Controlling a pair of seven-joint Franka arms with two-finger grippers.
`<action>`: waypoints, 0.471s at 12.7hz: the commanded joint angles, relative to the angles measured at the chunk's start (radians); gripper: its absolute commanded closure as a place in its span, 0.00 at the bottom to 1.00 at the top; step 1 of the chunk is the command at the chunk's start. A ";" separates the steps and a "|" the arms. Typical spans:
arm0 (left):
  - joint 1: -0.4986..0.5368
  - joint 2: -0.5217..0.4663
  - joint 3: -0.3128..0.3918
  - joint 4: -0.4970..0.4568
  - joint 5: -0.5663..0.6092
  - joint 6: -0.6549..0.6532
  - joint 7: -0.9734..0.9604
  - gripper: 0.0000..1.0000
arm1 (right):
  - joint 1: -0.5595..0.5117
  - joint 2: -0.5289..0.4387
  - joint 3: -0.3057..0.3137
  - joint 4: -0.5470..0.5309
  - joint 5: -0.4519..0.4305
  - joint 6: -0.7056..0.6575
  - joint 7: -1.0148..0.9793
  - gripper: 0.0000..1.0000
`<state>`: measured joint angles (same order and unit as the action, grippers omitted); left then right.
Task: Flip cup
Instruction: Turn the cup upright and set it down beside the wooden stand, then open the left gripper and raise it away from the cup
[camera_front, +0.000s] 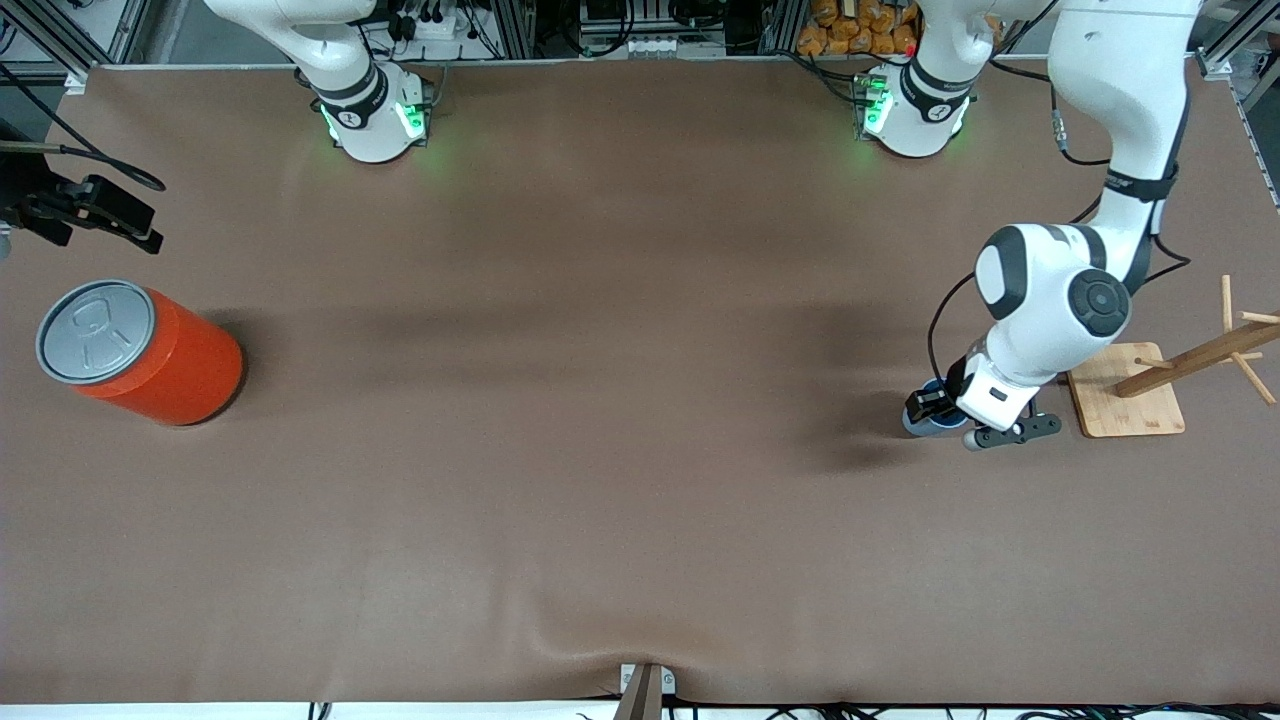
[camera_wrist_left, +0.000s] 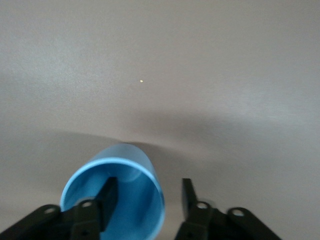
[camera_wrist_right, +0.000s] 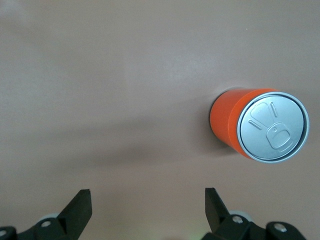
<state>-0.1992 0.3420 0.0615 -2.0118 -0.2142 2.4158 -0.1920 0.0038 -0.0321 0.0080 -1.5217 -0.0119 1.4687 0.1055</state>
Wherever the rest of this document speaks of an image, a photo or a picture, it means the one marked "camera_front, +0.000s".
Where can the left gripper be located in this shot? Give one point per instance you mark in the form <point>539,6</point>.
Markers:
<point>946,391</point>

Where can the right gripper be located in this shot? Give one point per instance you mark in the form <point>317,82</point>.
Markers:
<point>40,208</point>

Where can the light blue cup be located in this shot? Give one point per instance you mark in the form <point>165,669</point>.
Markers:
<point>935,431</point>

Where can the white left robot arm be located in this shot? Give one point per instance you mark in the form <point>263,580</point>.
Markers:
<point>1050,300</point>

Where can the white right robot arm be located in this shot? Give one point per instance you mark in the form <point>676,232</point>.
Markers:
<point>370,130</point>

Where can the orange can with grey lid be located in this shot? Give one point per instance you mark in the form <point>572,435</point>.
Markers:
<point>170,365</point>

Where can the wooden mug tree rack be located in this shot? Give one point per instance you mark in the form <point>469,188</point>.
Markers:
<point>1120,400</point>

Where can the brown table mat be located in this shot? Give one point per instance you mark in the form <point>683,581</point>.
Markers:
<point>640,500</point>

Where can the white power strip with plugs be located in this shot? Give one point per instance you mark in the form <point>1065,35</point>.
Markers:
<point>440,28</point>

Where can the orange snack bag pile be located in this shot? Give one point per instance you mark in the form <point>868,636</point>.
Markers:
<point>850,35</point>

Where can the white multi-socket bar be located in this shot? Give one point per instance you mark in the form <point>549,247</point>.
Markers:
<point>660,45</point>

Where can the aluminium frame profile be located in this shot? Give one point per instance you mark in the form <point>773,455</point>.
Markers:
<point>1215,62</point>
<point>75,68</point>

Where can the grey metal clamp bracket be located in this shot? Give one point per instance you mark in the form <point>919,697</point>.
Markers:
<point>640,700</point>

